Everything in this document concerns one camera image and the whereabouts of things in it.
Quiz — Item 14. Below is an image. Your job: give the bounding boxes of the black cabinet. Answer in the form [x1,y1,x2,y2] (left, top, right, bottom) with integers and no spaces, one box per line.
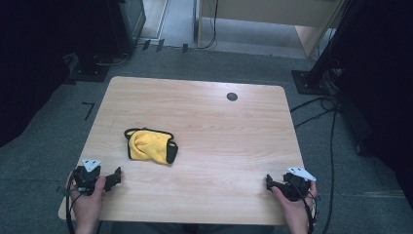
[105,0,147,57]

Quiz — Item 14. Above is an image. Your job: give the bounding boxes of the dark curtain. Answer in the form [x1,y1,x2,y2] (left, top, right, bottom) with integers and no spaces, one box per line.
[334,0,413,211]
[0,0,113,148]

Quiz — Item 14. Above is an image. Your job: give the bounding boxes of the hand-held gripper black cable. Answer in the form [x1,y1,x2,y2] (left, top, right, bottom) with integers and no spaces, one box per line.
[63,176,78,234]
[290,179,321,234]

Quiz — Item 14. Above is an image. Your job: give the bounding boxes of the right hand-held gripper black cable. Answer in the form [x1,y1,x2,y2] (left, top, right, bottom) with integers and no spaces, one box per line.
[290,179,321,234]

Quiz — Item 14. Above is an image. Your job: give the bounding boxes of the black metal stand with plate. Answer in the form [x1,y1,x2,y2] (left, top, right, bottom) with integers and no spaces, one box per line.
[290,0,359,97]

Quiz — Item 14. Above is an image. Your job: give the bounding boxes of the person's left hand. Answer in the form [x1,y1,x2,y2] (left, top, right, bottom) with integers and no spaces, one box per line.
[65,173,107,226]

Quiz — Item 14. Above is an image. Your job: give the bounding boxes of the long black floor cable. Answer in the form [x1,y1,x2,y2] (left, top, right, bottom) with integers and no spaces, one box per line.
[289,95,341,234]

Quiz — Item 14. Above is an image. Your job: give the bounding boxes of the yellow and grey microfibre cloth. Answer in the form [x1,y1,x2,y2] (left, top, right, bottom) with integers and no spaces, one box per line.
[124,128,179,166]

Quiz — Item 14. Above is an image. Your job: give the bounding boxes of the person's right hand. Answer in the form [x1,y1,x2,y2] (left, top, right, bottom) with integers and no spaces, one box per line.
[271,180,319,229]

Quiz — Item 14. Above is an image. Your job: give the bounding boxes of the thin hanging black cable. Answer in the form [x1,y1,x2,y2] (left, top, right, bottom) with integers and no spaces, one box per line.
[197,0,219,51]

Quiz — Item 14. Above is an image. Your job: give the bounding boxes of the light wooden desk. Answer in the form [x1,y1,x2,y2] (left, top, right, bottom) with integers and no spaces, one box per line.
[194,0,346,59]

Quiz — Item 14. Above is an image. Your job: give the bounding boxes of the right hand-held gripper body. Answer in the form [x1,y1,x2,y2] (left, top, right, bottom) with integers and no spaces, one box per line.
[281,167,317,202]

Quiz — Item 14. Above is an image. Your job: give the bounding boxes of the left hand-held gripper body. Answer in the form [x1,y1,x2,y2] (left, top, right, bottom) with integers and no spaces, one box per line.
[72,158,105,196]

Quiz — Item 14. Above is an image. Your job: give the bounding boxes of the left hand-held gripper black cable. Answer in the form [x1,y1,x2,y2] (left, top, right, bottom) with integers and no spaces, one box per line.
[63,176,78,234]

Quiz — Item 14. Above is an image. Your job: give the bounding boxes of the yellow floor tape line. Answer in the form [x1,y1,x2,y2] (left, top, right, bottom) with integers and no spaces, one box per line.
[353,190,407,199]

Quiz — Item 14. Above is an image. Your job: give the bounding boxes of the black stand with flat base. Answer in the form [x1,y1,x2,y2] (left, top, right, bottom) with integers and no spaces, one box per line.
[62,52,111,85]

